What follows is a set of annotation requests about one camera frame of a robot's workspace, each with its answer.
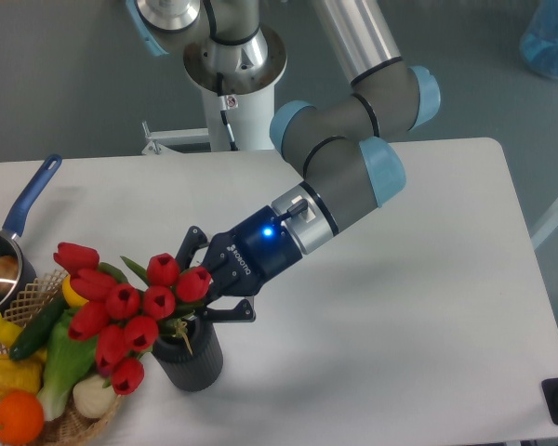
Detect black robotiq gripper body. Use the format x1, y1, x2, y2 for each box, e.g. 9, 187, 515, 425
203, 206, 302, 297

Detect orange fruit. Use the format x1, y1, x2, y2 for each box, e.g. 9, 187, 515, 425
0, 390, 45, 445

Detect brown bread roll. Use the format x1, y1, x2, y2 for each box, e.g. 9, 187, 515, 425
0, 256, 19, 295

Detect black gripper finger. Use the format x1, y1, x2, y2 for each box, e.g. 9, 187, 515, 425
195, 298, 257, 323
175, 226, 208, 269

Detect green cucumber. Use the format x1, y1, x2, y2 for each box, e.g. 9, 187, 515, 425
8, 295, 69, 361

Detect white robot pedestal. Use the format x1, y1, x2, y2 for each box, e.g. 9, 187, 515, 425
140, 23, 289, 157

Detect red tulip bouquet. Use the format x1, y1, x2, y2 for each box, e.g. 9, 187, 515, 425
53, 242, 212, 395

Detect green lettuce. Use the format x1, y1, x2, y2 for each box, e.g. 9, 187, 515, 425
36, 309, 97, 422

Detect small yellow pepper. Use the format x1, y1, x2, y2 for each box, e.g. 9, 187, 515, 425
0, 312, 23, 348

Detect woven wicker basket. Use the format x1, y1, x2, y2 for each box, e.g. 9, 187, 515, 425
3, 269, 124, 445

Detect blue handled saucepan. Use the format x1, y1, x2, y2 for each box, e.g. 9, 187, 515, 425
0, 154, 62, 312

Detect dark grey ribbed vase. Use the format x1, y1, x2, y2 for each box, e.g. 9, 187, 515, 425
153, 318, 223, 392

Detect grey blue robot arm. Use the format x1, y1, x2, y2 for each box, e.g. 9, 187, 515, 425
126, 1, 440, 322

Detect black pedestal cable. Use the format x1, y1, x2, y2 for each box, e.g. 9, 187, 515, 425
215, 72, 240, 152

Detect yellow squash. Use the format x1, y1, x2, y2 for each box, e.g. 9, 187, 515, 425
61, 275, 88, 308

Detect white garlic bulb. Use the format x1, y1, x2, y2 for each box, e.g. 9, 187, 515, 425
73, 374, 116, 419

